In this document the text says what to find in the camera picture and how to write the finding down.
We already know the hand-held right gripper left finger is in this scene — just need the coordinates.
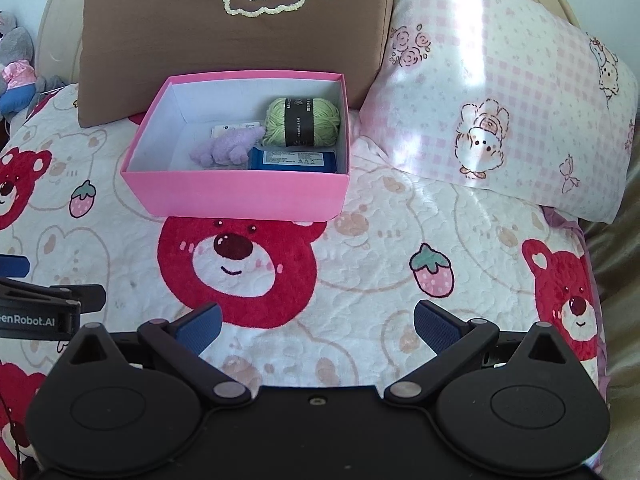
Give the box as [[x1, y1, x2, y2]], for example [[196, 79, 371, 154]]
[[64, 302, 251, 407]]

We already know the grey plush toy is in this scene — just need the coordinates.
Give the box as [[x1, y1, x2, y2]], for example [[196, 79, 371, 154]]
[[0, 10, 38, 123]]

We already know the beige fabric sheet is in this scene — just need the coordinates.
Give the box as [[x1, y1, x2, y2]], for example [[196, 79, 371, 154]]
[[582, 155, 640, 480]]

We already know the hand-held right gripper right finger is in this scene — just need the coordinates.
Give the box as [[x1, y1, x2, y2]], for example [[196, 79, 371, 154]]
[[384, 299, 581, 407]]

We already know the purple plush toy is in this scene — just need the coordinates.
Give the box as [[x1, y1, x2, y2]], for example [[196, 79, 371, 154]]
[[189, 127, 265, 170]]

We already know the pink checked rabbit pillow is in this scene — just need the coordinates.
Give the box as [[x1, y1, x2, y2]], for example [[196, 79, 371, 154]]
[[350, 0, 640, 225]]

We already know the blue white wet wipes pack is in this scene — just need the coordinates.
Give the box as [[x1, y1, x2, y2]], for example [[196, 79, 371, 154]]
[[248, 146, 338, 175]]

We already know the small white packet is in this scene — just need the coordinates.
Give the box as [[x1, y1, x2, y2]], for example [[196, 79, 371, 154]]
[[211, 121, 262, 140]]

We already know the pink cardboard box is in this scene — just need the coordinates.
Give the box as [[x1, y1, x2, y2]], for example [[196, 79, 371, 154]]
[[120, 71, 351, 221]]

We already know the bear print quilted blanket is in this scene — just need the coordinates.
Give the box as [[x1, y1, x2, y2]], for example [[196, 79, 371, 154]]
[[0, 82, 608, 480]]

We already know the brown embroidered cushion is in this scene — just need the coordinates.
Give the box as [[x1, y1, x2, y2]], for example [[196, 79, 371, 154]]
[[77, 0, 397, 128]]

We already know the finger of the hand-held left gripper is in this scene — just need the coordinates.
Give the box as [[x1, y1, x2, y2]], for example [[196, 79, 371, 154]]
[[50, 284, 107, 312], [0, 255, 30, 278]]

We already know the green yarn ball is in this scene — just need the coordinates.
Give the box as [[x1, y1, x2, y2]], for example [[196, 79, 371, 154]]
[[263, 96, 342, 148]]

